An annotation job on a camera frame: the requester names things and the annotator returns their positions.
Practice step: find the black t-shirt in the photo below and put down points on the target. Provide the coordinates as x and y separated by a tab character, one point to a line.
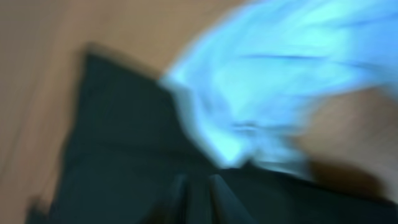
127	160

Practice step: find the light blue garment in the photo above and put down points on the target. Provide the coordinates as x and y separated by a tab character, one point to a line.
250	82

